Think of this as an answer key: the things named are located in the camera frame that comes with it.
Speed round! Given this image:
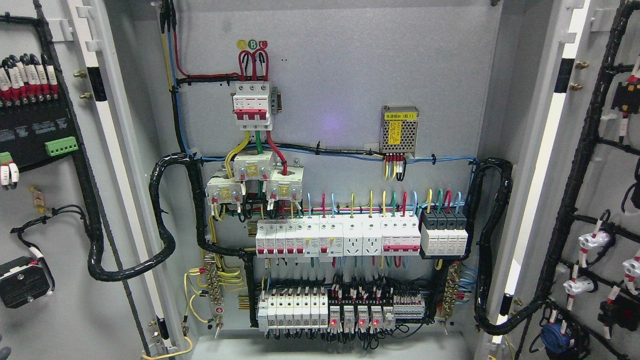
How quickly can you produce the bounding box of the grey cabinet door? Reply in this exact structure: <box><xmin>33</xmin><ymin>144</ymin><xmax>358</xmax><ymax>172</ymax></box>
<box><xmin>467</xmin><ymin>0</ymin><xmax>639</xmax><ymax>336</ymax></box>
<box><xmin>1</xmin><ymin>0</ymin><xmax>189</xmax><ymax>360</ymax></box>

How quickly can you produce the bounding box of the white current transformers cluster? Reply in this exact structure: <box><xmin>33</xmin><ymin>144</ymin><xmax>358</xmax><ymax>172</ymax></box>
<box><xmin>206</xmin><ymin>150</ymin><xmax>304</xmax><ymax>206</ymax></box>

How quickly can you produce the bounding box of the white socket breaker row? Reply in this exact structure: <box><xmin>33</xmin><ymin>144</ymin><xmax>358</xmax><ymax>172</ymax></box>
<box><xmin>255</xmin><ymin>214</ymin><xmax>421</xmax><ymax>262</ymax></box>

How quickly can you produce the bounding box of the perforated metal power supply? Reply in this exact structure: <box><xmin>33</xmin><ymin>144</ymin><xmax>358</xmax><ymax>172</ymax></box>
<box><xmin>379</xmin><ymin>105</ymin><xmax>419</xmax><ymax>154</ymax></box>

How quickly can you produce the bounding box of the white red main breaker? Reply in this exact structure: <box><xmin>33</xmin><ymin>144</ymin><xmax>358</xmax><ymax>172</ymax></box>
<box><xmin>232</xmin><ymin>81</ymin><xmax>282</xmax><ymax>132</ymax></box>

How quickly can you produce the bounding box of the black white surge protector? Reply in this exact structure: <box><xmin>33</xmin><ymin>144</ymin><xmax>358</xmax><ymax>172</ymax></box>
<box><xmin>420</xmin><ymin>209</ymin><xmax>470</xmax><ymax>261</ymax></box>

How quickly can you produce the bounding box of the white miniature breakers lower row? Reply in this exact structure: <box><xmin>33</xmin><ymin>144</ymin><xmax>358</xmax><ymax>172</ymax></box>
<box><xmin>257</xmin><ymin>287</ymin><xmax>330</xmax><ymax>334</ymax></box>

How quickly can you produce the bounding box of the relay terminal block row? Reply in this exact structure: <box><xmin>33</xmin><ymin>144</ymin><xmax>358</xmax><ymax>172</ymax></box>
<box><xmin>326</xmin><ymin>275</ymin><xmax>426</xmax><ymax>337</ymax></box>

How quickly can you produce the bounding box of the black digital power meter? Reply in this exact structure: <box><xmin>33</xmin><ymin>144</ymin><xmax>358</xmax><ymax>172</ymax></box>
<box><xmin>0</xmin><ymin>95</ymin><xmax>80</xmax><ymax>172</ymax></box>

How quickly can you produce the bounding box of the black wire loom right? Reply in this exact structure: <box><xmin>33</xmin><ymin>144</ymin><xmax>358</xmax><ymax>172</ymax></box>
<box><xmin>469</xmin><ymin>158</ymin><xmax>546</xmax><ymax>337</ymax></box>

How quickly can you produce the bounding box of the black wire loom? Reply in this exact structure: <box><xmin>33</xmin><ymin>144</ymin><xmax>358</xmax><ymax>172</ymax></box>
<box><xmin>87</xmin><ymin>152</ymin><xmax>207</xmax><ymax>282</ymax></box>
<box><xmin>469</xmin><ymin>158</ymin><xmax>546</xmax><ymax>337</ymax></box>

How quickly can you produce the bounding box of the black wire loom left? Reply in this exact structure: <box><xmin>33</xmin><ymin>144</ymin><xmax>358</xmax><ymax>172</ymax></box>
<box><xmin>87</xmin><ymin>152</ymin><xmax>207</xmax><ymax>282</ymax></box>

